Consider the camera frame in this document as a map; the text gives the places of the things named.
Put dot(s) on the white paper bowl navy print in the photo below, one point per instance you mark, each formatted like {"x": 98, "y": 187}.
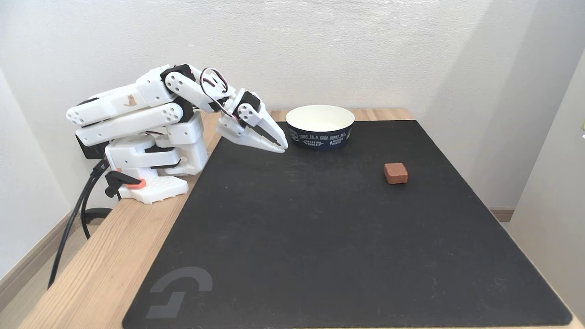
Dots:
{"x": 320, "y": 121}

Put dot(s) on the brown toy brick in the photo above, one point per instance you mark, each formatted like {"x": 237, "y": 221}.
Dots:
{"x": 396, "y": 173}

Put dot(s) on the black clamp orange pad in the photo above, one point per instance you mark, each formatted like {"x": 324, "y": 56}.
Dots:
{"x": 119, "y": 180}

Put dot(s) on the black desk mat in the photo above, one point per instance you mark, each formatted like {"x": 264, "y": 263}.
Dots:
{"x": 343, "y": 237}

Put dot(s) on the black power adapter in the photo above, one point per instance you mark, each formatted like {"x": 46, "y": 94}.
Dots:
{"x": 89, "y": 148}

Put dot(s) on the wooden baseboard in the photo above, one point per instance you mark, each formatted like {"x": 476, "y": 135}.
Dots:
{"x": 27, "y": 269}

